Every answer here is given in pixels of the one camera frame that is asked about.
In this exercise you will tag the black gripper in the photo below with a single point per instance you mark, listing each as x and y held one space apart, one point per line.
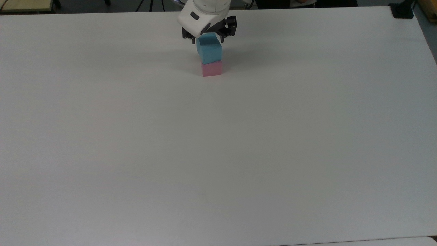
215 29

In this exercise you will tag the blue cube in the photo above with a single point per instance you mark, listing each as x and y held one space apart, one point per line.
210 51

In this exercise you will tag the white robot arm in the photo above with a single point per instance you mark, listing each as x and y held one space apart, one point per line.
205 13

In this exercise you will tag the pink cube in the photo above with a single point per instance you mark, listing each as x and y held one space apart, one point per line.
211 69

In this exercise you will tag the black tripod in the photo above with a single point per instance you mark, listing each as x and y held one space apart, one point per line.
150 3

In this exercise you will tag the light wooden table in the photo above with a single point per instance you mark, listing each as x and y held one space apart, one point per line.
24 5

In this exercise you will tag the light wooden board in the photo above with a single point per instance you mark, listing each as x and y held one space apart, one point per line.
428 8

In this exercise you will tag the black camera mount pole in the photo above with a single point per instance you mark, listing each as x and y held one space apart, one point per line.
401 12

